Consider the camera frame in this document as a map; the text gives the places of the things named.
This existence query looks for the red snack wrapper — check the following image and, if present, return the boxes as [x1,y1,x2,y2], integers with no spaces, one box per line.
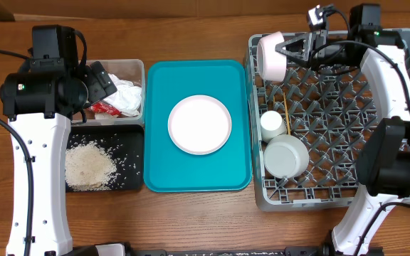
[88,102,121,117]

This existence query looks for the white napkin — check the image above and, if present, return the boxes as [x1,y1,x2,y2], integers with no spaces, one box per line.
[104,73,142,117]

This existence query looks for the small pink plate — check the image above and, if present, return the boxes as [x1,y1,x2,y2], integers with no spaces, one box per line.
[256,32,287,82]

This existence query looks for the white rice pile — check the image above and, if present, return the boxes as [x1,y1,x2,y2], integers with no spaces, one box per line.
[65,140,142,191]

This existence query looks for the white cup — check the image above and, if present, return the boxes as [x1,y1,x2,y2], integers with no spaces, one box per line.
[260,110,287,143]

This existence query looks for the large pink plate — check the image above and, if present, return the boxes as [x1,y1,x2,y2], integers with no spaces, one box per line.
[167,95,232,155]

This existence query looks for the grey bowl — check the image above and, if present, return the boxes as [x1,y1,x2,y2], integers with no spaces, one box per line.
[263,134,310,178]

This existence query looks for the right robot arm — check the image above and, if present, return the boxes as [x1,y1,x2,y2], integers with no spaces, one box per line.
[274,4,410,255]

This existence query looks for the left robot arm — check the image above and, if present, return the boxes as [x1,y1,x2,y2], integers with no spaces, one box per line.
[0,58,116,255]

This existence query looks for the clear plastic waste bin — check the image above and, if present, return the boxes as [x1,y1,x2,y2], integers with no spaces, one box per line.
[73,59,146,126]

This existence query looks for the grey dishwasher rack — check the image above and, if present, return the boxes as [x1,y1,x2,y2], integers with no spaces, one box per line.
[243,28,410,213]

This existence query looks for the black rectangular tray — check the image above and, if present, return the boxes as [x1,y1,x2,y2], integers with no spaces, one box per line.
[66,124,144,192]

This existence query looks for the teal serving tray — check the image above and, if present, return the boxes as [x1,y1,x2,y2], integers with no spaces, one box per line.
[144,60,252,193]

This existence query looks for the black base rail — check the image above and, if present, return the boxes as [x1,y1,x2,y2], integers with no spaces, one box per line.
[67,242,339,256]

